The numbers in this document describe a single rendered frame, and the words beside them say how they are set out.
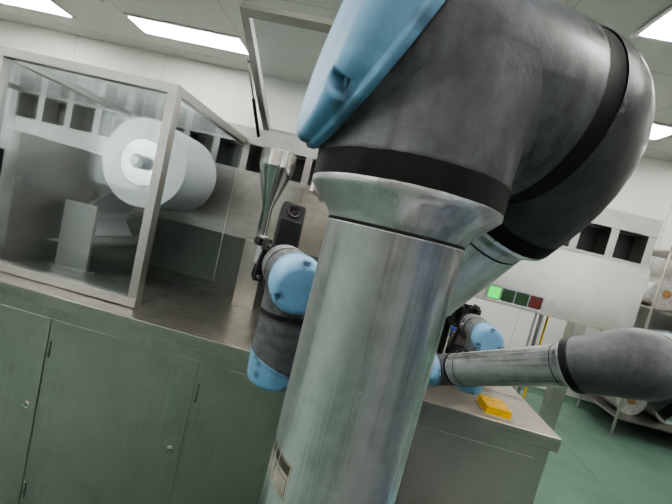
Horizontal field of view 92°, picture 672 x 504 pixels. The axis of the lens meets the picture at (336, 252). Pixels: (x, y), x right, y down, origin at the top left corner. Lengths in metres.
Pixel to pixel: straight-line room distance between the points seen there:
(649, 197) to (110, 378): 4.86
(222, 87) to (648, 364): 4.38
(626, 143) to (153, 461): 1.31
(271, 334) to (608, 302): 1.60
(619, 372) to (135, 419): 1.21
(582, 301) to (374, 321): 1.65
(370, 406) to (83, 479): 1.35
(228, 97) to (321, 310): 4.32
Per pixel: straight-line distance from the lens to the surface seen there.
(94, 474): 1.46
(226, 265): 1.66
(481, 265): 0.32
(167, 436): 1.26
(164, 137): 1.16
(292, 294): 0.42
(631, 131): 0.25
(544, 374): 0.73
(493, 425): 1.08
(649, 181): 4.91
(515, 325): 4.32
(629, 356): 0.69
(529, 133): 0.20
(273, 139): 1.63
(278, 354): 0.47
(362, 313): 0.17
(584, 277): 1.79
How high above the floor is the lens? 1.31
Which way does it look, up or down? 5 degrees down
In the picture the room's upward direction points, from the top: 14 degrees clockwise
